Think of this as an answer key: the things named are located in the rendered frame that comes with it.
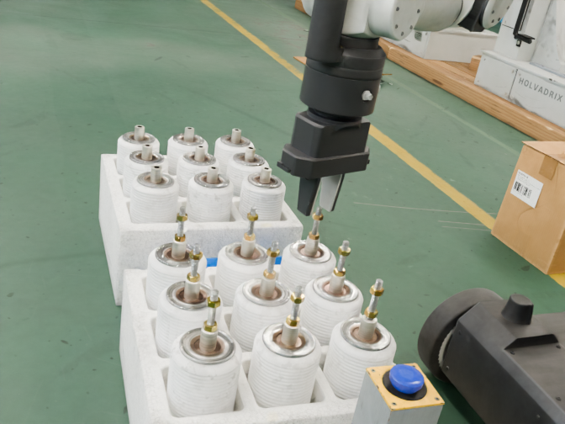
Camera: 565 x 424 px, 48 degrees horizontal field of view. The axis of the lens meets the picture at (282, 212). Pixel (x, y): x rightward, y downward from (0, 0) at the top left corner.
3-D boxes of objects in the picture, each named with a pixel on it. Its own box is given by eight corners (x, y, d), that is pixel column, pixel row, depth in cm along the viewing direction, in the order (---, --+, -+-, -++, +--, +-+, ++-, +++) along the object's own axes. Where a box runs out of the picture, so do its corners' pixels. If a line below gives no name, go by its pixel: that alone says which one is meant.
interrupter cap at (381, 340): (400, 341, 93) (401, 338, 93) (367, 359, 88) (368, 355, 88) (362, 315, 98) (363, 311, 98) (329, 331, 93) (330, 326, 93)
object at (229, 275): (266, 353, 114) (281, 267, 106) (213, 357, 111) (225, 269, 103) (251, 321, 122) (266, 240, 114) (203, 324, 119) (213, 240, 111)
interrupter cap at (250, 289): (233, 285, 100) (234, 282, 100) (273, 278, 104) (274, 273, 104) (257, 312, 94) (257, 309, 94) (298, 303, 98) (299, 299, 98)
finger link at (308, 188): (298, 207, 81) (306, 161, 78) (314, 218, 78) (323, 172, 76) (288, 209, 80) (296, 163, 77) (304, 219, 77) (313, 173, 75)
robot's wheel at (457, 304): (486, 363, 134) (515, 283, 126) (500, 378, 130) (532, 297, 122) (405, 373, 127) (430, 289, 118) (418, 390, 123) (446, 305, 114)
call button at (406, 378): (410, 374, 77) (414, 361, 76) (426, 398, 74) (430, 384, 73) (381, 378, 76) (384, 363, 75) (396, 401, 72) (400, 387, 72)
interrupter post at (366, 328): (376, 338, 93) (381, 320, 92) (366, 343, 92) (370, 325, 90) (364, 329, 95) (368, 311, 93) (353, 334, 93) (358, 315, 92)
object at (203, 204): (218, 243, 147) (228, 172, 140) (229, 265, 140) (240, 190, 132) (177, 244, 144) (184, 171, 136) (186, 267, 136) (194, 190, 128)
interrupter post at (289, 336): (280, 347, 88) (284, 327, 87) (279, 336, 90) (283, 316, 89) (297, 348, 88) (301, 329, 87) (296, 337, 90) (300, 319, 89)
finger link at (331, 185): (332, 214, 80) (341, 169, 77) (316, 204, 82) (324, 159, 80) (341, 212, 81) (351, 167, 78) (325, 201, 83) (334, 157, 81)
